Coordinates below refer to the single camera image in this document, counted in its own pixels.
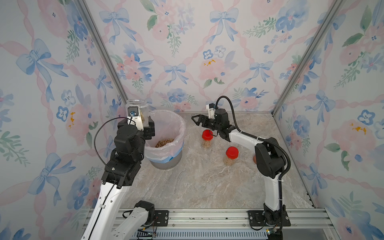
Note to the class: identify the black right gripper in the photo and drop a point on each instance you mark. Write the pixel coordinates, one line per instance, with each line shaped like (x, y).
(201, 119)

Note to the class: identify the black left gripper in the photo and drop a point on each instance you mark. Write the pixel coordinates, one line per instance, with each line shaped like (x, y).
(149, 130)

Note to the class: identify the clear jar with orange lid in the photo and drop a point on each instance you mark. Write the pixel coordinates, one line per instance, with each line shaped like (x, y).
(144, 109)

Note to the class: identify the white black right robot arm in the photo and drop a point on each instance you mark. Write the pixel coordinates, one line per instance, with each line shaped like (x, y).
(271, 160)

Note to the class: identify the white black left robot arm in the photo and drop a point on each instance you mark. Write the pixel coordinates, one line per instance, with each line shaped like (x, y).
(120, 172)

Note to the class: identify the clear jar with peanuts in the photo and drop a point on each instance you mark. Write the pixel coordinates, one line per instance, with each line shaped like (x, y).
(206, 144)
(229, 162)

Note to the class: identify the dumped peanuts in bin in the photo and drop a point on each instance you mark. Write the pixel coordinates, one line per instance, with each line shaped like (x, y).
(163, 142)

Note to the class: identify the red jar lid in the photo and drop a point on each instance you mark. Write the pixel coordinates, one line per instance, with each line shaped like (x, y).
(232, 153)
(207, 135)

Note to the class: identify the pink trash bag liner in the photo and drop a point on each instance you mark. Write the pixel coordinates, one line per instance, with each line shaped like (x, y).
(168, 125)

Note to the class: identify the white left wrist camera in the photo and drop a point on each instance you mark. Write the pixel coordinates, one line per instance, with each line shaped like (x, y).
(134, 117)

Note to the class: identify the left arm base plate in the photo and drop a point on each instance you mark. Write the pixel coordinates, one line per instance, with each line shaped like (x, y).
(157, 218)

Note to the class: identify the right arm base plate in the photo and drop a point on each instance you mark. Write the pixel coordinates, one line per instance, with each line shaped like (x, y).
(260, 218)

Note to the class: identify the aluminium corner post left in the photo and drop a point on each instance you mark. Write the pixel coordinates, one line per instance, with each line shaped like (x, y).
(91, 25)

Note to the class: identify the aluminium corner post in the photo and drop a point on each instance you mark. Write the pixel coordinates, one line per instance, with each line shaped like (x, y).
(321, 32)
(91, 25)

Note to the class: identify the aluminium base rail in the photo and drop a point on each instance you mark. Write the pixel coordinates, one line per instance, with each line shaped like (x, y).
(234, 224)

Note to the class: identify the aluminium corner post right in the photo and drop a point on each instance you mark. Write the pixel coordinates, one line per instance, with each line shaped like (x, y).
(321, 32)

